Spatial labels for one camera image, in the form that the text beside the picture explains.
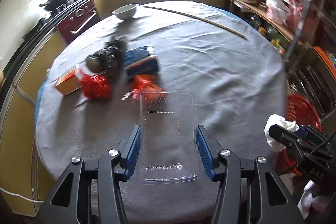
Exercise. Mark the orange white medicine box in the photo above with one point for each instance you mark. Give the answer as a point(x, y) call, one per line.
point(68, 83)

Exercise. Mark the dark red built-in oven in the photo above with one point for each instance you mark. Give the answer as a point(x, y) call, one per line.
point(78, 22)

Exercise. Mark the white tissue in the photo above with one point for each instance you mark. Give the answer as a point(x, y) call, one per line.
point(275, 126)

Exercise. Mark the metal kitchen shelf rack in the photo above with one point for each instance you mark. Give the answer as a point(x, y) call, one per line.
point(305, 46)

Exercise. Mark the clear plastic tray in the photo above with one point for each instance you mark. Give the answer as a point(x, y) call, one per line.
point(167, 149)

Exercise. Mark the white gloved hand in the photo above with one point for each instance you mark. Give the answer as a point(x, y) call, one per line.
point(307, 201)

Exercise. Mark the red plastic mesh basket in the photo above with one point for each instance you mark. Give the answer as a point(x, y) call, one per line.
point(299, 110)

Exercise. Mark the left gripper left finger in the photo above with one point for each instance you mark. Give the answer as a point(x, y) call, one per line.
point(69, 201)

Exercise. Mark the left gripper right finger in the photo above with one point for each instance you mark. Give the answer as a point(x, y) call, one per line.
point(250, 191)

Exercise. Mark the white ceramic bowl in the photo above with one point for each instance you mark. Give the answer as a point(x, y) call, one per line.
point(126, 12)

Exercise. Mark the black plastic bag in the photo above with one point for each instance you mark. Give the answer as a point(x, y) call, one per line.
point(108, 60)

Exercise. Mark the red mesh net ball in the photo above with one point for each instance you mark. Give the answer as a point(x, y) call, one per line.
point(95, 87)

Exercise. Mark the orange snack wrapper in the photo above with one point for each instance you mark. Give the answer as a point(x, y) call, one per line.
point(140, 84)

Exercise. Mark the long wooden stick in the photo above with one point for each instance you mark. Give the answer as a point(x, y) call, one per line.
point(200, 19)

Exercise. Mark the grey tablecloth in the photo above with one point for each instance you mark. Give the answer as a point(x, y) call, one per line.
point(236, 83)

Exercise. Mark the pink white plastic bag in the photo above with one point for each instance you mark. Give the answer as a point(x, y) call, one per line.
point(287, 13)

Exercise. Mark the black wok with lid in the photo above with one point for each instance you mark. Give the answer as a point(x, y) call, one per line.
point(52, 5)

